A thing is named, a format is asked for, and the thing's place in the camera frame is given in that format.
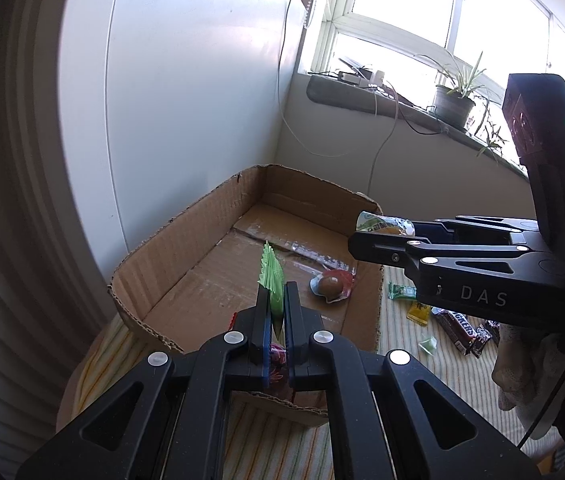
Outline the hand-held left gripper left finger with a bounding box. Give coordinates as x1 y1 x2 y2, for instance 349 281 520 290
15 284 272 480

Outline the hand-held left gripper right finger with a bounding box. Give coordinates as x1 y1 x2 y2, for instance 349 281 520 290
284 281 543 480

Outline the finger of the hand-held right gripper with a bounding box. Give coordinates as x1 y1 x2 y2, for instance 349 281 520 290
411 215 546 247
347 230 551 291

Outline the green-lidded yellow jelly cup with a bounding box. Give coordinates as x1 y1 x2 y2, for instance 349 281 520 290
357 211 416 237

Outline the green serrated snack packet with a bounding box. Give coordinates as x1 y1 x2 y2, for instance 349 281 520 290
257 241 288 338

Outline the brown cardboard box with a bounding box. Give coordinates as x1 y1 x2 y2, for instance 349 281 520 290
107 162 384 428

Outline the large brown chocolate bar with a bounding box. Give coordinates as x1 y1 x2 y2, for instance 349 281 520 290
431 309 478 357

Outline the person's right hand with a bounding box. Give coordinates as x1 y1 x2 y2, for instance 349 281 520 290
493 325 565 429

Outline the small green candy packet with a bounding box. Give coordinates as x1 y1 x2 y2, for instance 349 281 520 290
387 282 417 302

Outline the chocolate egg in wrapper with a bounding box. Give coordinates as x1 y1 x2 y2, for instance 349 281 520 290
310 268 356 305

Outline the small yellow candy packet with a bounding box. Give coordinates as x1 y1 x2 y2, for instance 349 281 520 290
407 301 432 323

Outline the potted spider plant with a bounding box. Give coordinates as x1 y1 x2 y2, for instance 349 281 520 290
415 50 511 166

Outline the small brown chocolate bar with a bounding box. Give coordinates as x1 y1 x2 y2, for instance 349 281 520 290
470 321 501 358

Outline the striped cloth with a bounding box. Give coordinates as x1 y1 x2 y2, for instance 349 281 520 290
57 260 565 480

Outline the dark window sill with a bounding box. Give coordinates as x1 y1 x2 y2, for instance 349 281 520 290
307 74 531 176

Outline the black sill cable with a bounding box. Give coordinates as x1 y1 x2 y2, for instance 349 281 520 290
387 85 451 136

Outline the white cable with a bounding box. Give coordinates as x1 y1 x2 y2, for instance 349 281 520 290
276 0 398 201

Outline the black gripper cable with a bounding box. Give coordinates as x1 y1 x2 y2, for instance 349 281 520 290
515 312 565 448

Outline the white window frame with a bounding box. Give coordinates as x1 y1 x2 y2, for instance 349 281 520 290
297 0 565 126

